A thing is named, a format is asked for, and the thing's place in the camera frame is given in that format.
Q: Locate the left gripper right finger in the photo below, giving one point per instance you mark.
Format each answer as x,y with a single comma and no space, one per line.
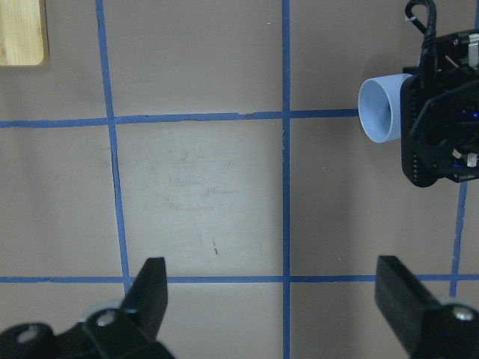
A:
404,302

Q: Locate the light blue plastic cup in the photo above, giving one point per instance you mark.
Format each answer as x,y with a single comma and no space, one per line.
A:
379,107

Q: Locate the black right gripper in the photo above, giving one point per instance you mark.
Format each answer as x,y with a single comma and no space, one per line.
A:
439,123

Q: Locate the wooden cup rack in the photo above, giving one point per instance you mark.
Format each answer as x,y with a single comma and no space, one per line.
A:
24,37

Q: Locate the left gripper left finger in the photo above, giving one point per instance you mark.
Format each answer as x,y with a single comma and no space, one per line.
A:
147,299

